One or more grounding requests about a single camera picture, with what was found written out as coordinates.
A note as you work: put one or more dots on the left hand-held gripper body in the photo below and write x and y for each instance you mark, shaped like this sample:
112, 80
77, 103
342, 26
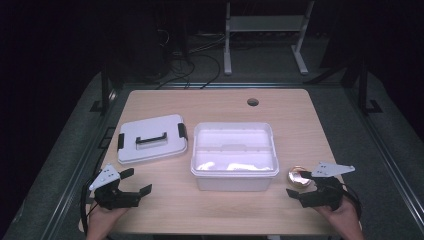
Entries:
115, 198

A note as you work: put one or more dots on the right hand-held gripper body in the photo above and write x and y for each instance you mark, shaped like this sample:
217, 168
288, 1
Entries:
326, 195

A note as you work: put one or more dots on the round gold shiny tin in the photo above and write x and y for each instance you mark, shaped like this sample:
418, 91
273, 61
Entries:
294, 177

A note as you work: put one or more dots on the white plastic storage box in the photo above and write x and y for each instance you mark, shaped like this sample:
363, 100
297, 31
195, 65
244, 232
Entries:
233, 183

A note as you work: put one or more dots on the person's left hand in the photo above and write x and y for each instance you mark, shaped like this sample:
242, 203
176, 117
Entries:
101, 221

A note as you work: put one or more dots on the person's right hand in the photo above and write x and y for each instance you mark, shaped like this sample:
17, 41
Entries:
346, 223

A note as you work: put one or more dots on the white metal stand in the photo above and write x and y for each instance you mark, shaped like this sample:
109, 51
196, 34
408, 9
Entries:
263, 23

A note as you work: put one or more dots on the black upright post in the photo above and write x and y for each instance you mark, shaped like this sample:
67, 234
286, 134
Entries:
362, 86
105, 90

